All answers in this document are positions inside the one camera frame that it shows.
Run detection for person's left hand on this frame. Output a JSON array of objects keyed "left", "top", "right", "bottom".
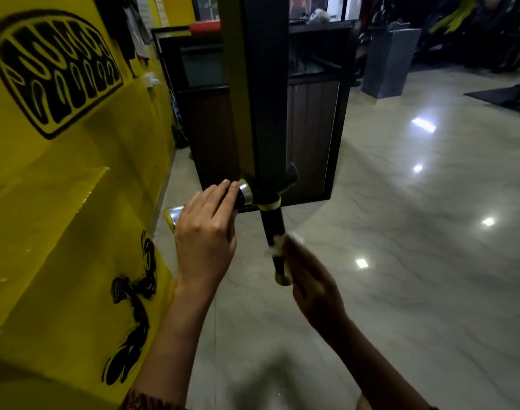
[{"left": 174, "top": 179, "right": 240, "bottom": 292}]

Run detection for person's right hand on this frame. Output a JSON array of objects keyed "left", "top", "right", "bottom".
[{"left": 281, "top": 235, "right": 351, "bottom": 339}]

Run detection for white cleaning cloth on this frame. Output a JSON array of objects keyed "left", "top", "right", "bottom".
[{"left": 266, "top": 232, "right": 306, "bottom": 283}]

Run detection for black and yellow prop sword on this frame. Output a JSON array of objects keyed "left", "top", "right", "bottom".
[{"left": 165, "top": 0, "right": 299, "bottom": 287}]

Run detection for person's left forearm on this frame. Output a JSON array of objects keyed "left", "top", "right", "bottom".
[{"left": 127, "top": 281, "right": 219, "bottom": 410}]

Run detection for person's right forearm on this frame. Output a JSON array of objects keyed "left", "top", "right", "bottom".
[{"left": 327, "top": 317, "right": 441, "bottom": 410}]

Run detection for dark wooden cabinet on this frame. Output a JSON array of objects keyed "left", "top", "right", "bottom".
[{"left": 151, "top": 20, "right": 360, "bottom": 213}]

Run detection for red box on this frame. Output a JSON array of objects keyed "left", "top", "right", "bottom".
[{"left": 189, "top": 20, "right": 221, "bottom": 34}]

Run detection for patterned sleeve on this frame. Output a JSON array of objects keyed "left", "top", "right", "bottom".
[{"left": 118, "top": 388, "right": 188, "bottom": 410}]

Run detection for black floor mat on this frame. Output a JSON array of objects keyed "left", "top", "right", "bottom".
[{"left": 464, "top": 83, "right": 520, "bottom": 118}]

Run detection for parked motorcycles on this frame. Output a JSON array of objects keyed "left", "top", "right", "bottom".
[{"left": 414, "top": 0, "right": 520, "bottom": 74}]

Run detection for papers on wall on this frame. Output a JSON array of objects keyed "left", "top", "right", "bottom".
[{"left": 122, "top": 0, "right": 153, "bottom": 61}]

